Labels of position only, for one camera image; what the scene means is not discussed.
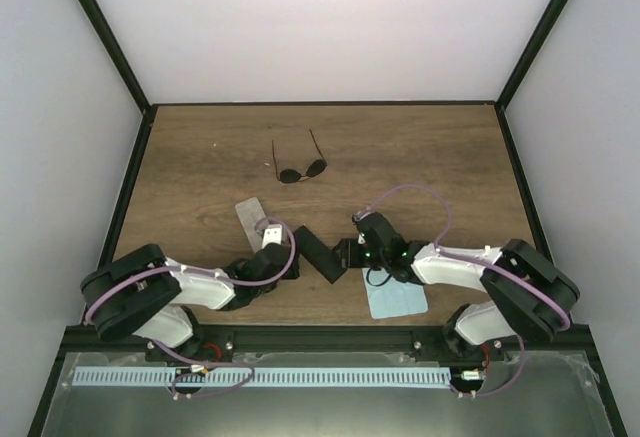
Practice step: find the white slotted cable duct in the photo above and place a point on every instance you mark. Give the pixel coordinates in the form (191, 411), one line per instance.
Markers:
(395, 377)

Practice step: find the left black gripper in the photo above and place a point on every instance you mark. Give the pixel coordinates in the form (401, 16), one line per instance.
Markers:
(293, 270)

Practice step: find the black geometric glasses case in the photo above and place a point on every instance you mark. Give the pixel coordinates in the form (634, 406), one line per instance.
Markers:
(320, 256)

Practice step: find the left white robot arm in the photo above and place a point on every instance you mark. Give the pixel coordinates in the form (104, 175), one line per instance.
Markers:
(147, 294)

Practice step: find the lower light blue cloth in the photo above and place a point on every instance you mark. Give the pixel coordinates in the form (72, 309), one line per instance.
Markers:
(388, 298)

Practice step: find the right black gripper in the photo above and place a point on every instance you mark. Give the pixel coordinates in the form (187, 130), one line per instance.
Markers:
(349, 258)

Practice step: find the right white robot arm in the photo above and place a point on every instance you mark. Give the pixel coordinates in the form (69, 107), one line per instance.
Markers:
(529, 297)

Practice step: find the black aluminium frame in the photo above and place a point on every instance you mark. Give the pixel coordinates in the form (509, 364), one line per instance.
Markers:
(315, 338)

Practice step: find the grey glasses case green lining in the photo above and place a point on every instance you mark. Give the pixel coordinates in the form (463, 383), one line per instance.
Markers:
(251, 216)

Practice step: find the grey metal front plate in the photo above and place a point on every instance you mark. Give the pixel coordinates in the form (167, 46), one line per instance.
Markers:
(541, 394)

